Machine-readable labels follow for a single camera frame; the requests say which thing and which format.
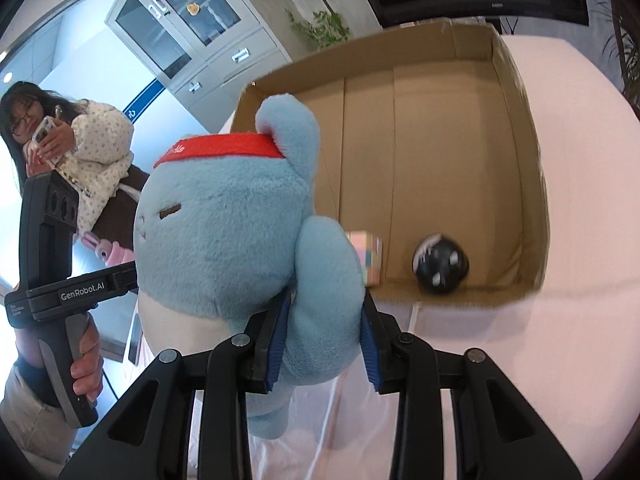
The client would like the grey glass-door cabinet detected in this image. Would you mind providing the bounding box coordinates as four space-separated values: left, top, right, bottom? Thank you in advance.
105 0 293 111

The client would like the blue glass wall strip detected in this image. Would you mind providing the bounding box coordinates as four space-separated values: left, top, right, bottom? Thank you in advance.
122 80 166 121

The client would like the black round toy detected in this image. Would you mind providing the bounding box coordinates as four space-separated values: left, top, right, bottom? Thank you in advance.
411 233 471 295

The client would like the green plant with orange flower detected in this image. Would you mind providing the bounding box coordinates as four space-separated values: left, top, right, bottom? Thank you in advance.
232 0 353 51

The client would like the person's left hand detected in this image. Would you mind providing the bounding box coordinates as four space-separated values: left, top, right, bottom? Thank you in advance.
70 312 104 403

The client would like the pastel puzzle cube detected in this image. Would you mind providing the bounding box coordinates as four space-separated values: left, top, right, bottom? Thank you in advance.
345 230 385 288

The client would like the blue plush toy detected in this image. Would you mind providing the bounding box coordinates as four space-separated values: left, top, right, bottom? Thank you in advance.
134 94 386 441

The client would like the green palm plant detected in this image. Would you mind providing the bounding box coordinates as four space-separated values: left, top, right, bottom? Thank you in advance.
500 0 640 106

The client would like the person's left forearm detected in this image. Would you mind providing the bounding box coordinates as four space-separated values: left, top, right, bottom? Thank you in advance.
0 327 76 466

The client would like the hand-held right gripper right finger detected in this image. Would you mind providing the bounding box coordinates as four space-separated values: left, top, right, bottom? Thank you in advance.
361 290 583 480

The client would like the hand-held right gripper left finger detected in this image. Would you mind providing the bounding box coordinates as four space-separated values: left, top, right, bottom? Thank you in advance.
59 287 297 480

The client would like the cardboard box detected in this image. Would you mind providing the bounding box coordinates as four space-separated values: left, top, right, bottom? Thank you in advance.
227 17 551 311

